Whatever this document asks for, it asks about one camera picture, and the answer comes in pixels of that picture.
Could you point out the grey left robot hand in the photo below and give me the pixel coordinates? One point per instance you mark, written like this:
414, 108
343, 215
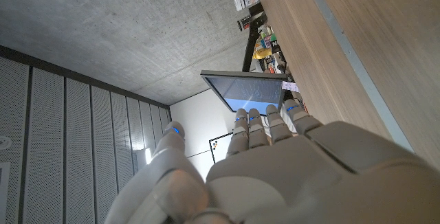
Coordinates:
309, 169

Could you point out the white whiteboard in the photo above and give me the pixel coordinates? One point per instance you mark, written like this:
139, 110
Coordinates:
220, 148

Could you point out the ceiling light strip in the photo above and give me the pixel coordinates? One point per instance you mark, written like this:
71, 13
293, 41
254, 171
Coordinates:
148, 156

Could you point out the black computer monitor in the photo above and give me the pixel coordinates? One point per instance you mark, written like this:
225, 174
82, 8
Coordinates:
247, 90

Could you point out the black drink can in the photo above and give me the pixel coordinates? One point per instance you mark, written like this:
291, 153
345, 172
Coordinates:
244, 23

